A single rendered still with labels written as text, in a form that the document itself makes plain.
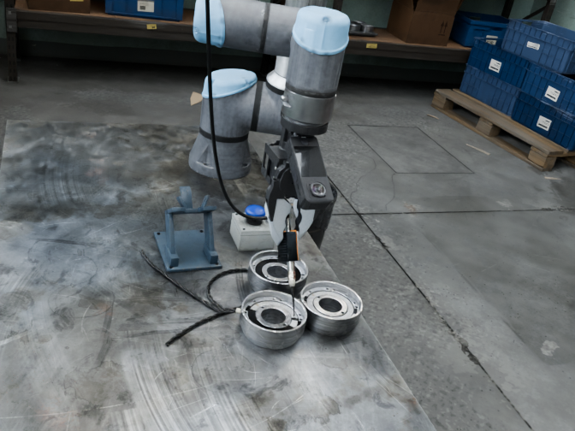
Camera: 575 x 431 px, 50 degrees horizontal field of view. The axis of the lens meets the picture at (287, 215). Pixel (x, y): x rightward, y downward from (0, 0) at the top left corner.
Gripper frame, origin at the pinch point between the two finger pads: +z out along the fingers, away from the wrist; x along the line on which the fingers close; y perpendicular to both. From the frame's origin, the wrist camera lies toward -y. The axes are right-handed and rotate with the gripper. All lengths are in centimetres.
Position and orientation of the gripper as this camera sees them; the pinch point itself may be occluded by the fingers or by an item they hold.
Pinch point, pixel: (287, 239)
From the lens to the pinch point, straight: 99.2
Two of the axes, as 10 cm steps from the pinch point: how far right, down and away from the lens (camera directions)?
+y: -3.6, -5.0, 7.9
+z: -1.6, 8.6, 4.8
